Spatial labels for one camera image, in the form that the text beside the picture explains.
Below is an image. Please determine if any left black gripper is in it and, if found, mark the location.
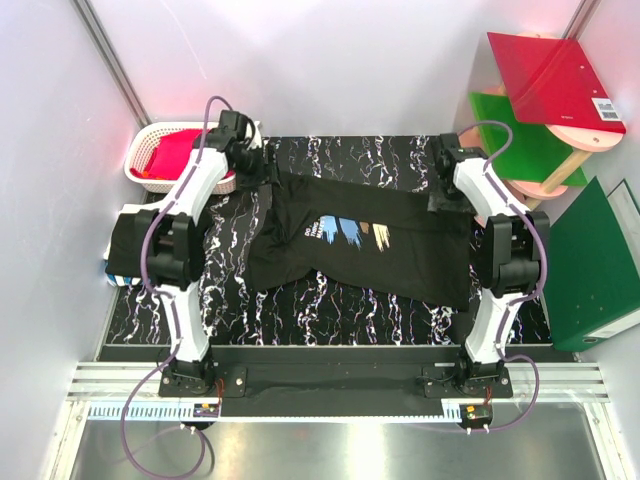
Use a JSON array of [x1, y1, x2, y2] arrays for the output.
[[232, 143, 283, 193]]

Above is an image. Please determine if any black graphic t shirt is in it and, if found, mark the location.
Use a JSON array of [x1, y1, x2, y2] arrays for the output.
[[248, 172, 472, 311]]

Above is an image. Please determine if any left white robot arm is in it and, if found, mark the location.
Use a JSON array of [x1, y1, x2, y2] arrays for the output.
[[106, 110, 277, 396]]

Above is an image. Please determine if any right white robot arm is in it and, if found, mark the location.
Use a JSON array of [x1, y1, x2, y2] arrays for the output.
[[429, 133, 550, 397]]

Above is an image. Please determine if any pink t shirt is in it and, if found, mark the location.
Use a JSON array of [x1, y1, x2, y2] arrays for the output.
[[142, 129, 201, 181]]

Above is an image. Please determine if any light green folder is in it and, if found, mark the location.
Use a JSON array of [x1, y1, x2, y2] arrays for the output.
[[469, 92, 573, 183]]

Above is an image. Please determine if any orange cloth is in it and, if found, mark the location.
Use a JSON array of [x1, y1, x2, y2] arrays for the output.
[[140, 171, 163, 180]]

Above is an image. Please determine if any white plastic basket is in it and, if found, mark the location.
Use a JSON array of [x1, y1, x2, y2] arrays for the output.
[[123, 121, 239, 195]]

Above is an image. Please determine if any pink wooden shelf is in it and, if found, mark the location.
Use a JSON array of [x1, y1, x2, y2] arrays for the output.
[[460, 33, 626, 208]]

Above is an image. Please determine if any folded black t shirt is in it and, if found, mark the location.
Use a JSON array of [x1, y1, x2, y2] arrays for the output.
[[107, 204, 159, 278]]

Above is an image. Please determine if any red folder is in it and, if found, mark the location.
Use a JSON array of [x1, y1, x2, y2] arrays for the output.
[[487, 32, 626, 134]]

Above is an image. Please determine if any dark green binder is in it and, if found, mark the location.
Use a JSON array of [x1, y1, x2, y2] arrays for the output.
[[544, 179, 639, 352]]

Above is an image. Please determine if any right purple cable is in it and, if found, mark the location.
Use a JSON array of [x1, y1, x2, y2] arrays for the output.
[[412, 119, 549, 434]]

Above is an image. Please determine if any purple cable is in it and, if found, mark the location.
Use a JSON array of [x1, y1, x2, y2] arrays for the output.
[[412, 119, 549, 434], [119, 95, 236, 476]]

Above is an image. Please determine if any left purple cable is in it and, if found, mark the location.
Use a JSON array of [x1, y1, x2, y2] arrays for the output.
[[119, 95, 236, 476]]

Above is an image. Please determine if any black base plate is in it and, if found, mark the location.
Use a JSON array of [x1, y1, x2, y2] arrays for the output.
[[160, 363, 513, 419]]

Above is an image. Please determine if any aluminium rail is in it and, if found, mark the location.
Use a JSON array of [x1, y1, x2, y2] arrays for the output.
[[69, 362, 610, 403]]

